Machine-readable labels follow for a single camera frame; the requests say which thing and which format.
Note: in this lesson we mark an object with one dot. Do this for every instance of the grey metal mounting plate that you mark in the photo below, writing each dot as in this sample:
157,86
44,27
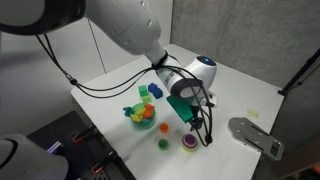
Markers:
249,134

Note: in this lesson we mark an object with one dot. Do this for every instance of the black perforated board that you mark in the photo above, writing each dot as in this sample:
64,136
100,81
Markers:
84,155

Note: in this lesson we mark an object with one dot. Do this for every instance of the blue foam block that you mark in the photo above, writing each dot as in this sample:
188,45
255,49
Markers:
155,90

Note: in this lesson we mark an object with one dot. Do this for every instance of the small orange bowl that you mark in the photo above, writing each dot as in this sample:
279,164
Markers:
163,127

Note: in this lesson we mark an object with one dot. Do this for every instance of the green foam block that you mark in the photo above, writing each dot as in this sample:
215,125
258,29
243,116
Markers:
144,94

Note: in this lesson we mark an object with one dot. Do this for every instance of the small green bowl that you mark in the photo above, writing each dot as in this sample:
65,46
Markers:
163,144

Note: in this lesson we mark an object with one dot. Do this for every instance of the green camera mount plate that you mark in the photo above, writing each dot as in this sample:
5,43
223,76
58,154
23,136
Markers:
181,107

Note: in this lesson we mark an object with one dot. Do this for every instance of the black camera tripod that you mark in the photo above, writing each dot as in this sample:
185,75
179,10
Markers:
294,82

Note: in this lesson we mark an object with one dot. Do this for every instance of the yellow sticky note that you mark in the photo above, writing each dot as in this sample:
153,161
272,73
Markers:
253,113

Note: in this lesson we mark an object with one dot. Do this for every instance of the black orange clamp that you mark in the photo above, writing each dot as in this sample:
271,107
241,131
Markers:
100,165
89,132

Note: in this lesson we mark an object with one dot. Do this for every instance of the small purple bowl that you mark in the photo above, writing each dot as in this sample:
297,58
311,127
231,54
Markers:
189,140

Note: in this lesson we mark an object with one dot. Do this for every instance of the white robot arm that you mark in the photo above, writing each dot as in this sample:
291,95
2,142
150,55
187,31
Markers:
130,24

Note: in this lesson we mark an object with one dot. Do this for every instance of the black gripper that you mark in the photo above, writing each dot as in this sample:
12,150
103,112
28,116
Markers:
196,121

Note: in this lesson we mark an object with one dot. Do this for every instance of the large green bowl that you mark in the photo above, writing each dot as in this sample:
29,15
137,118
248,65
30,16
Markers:
146,121

